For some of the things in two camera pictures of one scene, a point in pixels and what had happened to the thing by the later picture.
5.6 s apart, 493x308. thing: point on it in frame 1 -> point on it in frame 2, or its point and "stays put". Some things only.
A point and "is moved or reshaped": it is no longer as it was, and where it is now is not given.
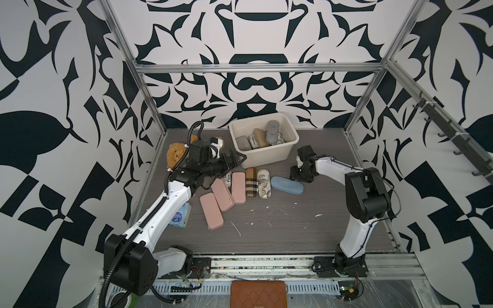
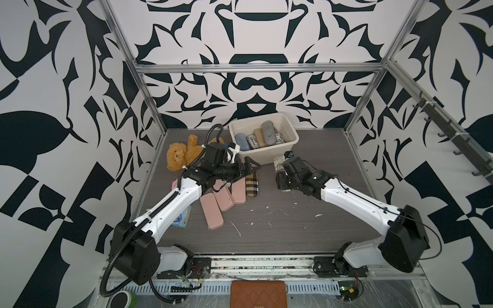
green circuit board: [348, 290] stays put
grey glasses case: [272, 135] is moved or reshaped
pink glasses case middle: [224, 197] stays put
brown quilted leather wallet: [259, 294] stays put
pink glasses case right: [239, 187] stays put
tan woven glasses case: [260, 137] stays put
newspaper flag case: [253, 142] stays put
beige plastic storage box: [264, 139] stays put
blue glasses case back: [287, 185] is moved or reshaped
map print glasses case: [264, 180] -> [278, 160]
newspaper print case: [280, 139] stays put
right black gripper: [293, 175] -> [279, 179]
